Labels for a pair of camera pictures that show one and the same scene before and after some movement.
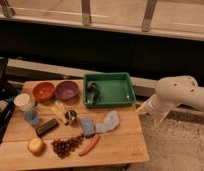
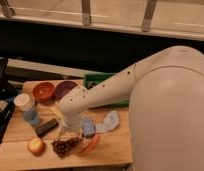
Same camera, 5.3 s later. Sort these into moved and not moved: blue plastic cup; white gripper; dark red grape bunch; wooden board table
Moved: white gripper
Not moved: blue plastic cup; dark red grape bunch; wooden board table
